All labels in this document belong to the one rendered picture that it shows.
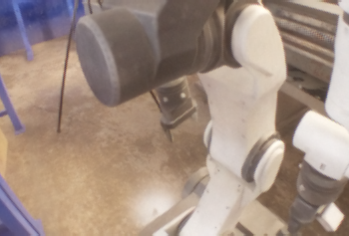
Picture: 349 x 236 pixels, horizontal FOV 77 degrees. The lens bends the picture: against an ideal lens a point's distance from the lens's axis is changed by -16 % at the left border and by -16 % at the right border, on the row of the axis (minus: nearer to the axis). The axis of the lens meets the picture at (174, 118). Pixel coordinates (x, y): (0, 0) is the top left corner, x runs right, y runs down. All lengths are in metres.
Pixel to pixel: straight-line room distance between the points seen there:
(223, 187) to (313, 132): 0.37
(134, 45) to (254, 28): 0.16
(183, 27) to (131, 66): 0.07
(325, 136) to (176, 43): 0.25
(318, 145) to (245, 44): 0.19
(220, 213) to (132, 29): 0.58
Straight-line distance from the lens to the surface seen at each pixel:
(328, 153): 0.40
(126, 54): 0.26
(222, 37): 0.33
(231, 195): 0.70
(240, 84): 0.46
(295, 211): 0.55
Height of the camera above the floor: 1.05
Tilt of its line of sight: 36 degrees down
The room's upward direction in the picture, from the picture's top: 4 degrees counter-clockwise
